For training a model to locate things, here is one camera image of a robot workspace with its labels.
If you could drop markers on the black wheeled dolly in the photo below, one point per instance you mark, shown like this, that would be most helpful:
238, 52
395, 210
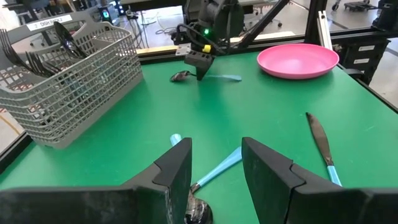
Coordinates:
357, 5

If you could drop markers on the white dish rack label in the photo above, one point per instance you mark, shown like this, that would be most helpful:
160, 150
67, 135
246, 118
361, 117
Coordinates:
46, 23

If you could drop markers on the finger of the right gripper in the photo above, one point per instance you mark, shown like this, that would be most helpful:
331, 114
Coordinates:
198, 72
205, 70

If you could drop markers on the pink round plate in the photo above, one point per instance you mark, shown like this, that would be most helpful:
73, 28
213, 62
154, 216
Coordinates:
295, 60

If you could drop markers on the black drawer cabinet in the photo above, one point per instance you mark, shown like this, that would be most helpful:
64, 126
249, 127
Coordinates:
348, 53

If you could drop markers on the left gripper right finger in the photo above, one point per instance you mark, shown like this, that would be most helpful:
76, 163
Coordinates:
311, 202

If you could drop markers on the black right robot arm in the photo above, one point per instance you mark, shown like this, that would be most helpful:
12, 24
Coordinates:
224, 15

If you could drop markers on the grey plastic cutlery basket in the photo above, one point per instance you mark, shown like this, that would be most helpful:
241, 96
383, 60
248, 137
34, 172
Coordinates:
77, 93

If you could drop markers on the white mounting bracket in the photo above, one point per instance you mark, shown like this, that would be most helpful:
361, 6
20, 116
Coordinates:
181, 49

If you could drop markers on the green table mat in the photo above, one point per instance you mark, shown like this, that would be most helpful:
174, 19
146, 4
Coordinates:
248, 109

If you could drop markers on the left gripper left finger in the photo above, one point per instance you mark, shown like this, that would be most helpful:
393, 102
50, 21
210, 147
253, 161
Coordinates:
93, 205

